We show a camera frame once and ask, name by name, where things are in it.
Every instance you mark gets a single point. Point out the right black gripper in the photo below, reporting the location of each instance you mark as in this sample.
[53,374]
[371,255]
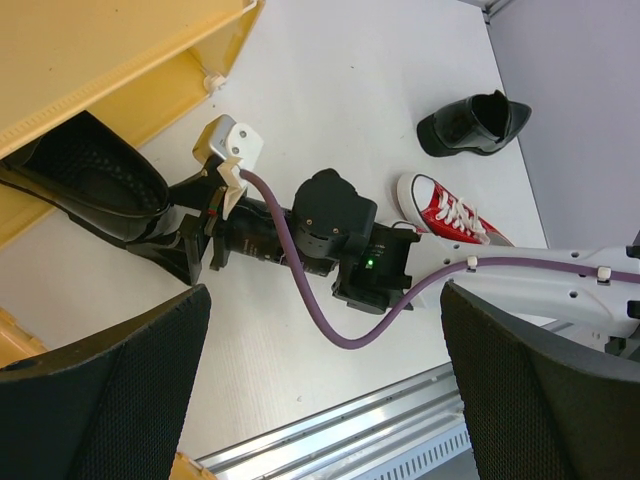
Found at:
[180,253]

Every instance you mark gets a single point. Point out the yellow shoe cabinet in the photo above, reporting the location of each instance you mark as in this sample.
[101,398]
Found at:
[138,66]

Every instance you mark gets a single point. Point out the aluminium front rail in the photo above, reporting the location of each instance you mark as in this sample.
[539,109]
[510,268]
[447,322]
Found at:
[350,439]

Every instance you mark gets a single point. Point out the yellow cabinet door panel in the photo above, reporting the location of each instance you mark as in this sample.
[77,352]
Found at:
[16,343]

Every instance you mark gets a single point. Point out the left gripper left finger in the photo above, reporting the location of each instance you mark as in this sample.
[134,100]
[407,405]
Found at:
[109,406]

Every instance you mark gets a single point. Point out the white slotted cable duct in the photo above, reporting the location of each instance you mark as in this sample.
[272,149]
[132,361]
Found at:
[423,458]

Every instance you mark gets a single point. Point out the black loafer shoe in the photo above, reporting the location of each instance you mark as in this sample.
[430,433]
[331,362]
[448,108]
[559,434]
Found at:
[481,124]
[102,183]

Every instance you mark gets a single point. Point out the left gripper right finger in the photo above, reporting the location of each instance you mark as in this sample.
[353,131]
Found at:
[537,405]

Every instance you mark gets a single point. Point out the red canvas sneaker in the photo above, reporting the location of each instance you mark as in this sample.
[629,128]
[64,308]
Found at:
[430,207]

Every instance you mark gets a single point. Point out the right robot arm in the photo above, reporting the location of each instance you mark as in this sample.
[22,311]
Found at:
[355,276]

